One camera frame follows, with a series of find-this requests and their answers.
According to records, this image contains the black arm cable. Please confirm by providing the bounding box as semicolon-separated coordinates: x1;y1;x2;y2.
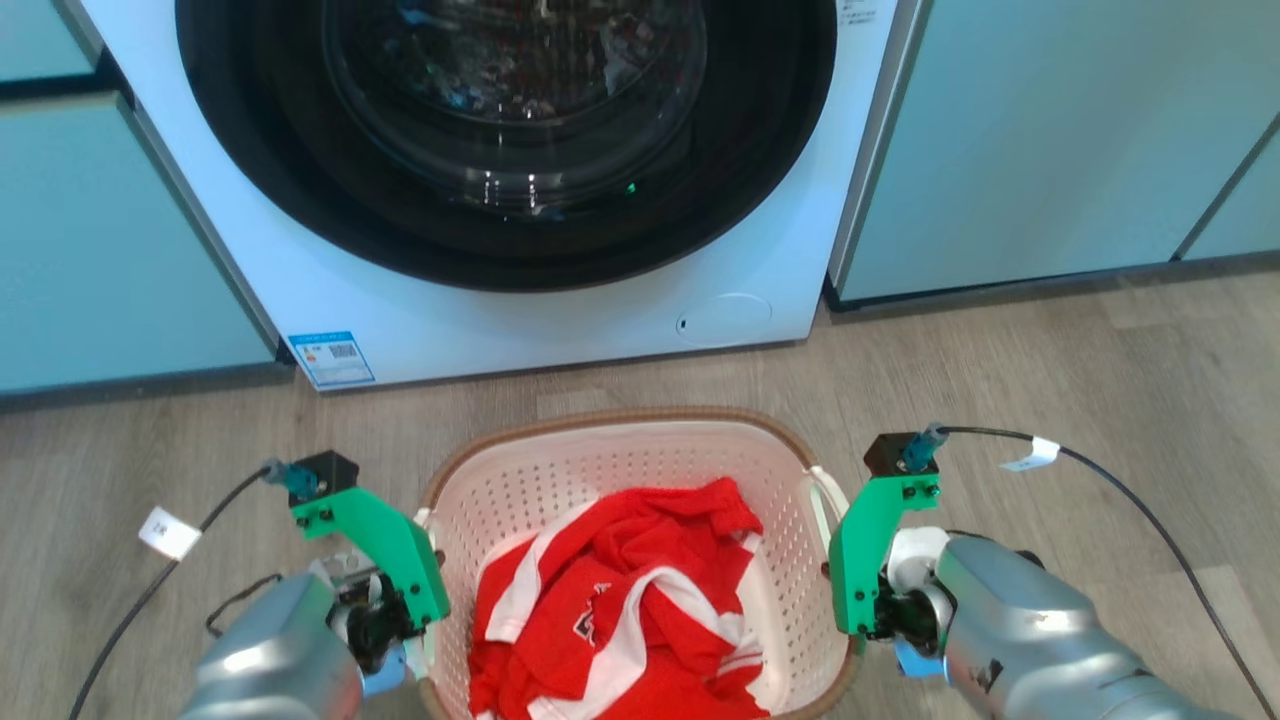
66;462;277;720
936;426;1280;720

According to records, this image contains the white cable tag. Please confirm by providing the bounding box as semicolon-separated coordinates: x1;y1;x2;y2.
137;506;203;562
999;436;1062;474

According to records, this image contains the white left cable tag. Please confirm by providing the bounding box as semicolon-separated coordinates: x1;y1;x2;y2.
137;506;203;562

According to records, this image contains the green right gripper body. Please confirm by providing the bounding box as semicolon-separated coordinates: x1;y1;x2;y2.
827;471;943;648

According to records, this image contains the white front-load washing machine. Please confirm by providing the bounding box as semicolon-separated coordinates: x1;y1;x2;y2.
58;0;927;393

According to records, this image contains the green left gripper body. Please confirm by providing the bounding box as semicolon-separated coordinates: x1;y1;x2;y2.
289;486;452;674

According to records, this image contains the round white filter cover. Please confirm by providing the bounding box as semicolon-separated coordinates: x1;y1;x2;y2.
675;292;774;349

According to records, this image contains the short black looped cable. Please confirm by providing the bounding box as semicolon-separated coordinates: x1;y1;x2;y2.
204;572;287;639

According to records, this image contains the pale teal cabinet door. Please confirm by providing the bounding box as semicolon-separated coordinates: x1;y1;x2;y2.
0;0;103;85
0;93;279;397
1180;128;1280;263
828;0;1280;305

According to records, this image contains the black round washer door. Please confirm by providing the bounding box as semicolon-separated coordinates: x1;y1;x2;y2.
175;0;839;294

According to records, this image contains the red and white garment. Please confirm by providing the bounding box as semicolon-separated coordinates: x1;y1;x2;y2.
467;476;772;720

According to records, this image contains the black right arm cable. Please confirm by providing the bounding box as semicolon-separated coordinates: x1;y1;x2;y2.
936;426;1280;720

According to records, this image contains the white right cable tag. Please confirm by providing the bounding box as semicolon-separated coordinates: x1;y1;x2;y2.
999;436;1062;474

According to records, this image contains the white perforated laundry basket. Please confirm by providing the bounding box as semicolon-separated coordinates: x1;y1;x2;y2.
413;406;863;720

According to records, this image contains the blue energy label sticker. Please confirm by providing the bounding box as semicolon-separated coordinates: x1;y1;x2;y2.
287;330;377;392

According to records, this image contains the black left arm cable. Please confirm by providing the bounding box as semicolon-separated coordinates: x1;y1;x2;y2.
66;462;277;720

